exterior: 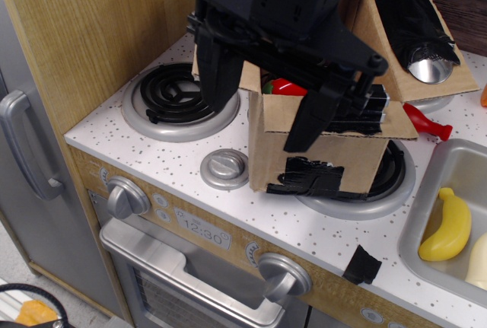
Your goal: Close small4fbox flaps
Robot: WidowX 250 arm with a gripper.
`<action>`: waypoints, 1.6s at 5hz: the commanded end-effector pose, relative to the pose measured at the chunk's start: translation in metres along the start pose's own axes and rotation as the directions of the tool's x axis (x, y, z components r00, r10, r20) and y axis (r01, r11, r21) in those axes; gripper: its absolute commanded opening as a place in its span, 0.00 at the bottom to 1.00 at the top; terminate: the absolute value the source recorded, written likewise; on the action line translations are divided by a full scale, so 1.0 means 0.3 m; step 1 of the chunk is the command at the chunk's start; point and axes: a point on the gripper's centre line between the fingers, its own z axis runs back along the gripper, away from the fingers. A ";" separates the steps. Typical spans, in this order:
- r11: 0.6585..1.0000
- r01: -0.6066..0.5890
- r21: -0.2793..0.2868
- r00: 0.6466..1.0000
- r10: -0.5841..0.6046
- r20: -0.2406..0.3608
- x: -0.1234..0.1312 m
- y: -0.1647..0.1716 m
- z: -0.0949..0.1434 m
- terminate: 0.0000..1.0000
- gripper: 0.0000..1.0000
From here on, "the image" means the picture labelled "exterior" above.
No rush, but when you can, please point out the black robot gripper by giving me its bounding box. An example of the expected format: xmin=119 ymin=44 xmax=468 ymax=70
xmin=189 ymin=0 xmax=387 ymax=153

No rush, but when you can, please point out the small cardboard box with tape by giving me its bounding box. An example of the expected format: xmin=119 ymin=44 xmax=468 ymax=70
xmin=192 ymin=0 xmax=481 ymax=200

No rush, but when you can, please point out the red toy pepper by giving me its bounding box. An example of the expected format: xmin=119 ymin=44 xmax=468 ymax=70
xmin=262 ymin=78 xmax=307 ymax=97

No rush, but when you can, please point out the round silver stove button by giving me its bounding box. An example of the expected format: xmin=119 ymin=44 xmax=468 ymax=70
xmin=200 ymin=148 xmax=249 ymax=190

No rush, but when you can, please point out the left black stove burner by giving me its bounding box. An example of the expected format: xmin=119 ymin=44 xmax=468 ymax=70
xmin=122 ymin=62 xmax=240 ymax=143

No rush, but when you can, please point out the front right stove burner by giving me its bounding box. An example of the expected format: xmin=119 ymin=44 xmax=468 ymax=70
xmin=297 ymin=141 xmax=415 ymax=221

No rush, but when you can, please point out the digital clock display panel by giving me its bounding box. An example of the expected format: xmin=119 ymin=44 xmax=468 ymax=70
xmin=174 ymin=208 xmax=232 ymax=250

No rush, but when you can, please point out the red toy bottle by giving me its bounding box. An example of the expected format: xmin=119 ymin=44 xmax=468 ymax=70
xmin=403 ymin=103 xmax=453 ymax=142

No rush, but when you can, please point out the left silver oven knob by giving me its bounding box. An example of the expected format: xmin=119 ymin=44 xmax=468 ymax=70
xmin=107 ymin=176 xmax=151 ymax=220

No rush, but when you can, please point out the silver oven knob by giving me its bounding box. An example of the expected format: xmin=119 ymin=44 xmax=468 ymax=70
xmin=107 ymin=176 xmax=151 ymax=220
xmin=258 ymin=253 xmax=313 ymax=302

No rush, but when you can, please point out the right silver oven knob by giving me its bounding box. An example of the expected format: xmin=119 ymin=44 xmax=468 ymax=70
xmin=258 ymin=253 xmax=313 ymax=302

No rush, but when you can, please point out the black tape piece on counter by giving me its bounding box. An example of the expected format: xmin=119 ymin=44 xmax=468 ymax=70
xmin=342 ymin=245 xmax=382 ymax=285

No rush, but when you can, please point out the silver toy sink basin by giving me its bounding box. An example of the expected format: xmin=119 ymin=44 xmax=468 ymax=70
xmin=399 ymin=139 xmax=486 ymax=327

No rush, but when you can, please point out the orange toy food piece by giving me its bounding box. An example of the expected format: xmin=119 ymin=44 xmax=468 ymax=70
xmin=480 ymin=85 xmax=487 ymax=107

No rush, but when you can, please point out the yellow toy banana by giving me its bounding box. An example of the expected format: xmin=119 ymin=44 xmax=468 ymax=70
xmin=418 ymin=187 xmax=472 ymax=262

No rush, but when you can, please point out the cream toy food piece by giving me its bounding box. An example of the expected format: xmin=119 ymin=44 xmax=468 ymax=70
xmin=465 ymin=233 xmax=487 ymax=290

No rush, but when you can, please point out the orange object in corner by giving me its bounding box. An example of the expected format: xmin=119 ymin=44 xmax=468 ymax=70
xmin=14 ymin=300 xmax=58 ymax=326

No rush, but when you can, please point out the silver oven door handle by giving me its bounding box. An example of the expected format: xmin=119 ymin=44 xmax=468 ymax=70
xmin=100 ymin=218 xmax=285 ymax=327

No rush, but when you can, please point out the grey fridge door handle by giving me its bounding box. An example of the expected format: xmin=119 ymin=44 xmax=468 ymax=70
xmin=1 ymin=90 xmax=64 ymax=201

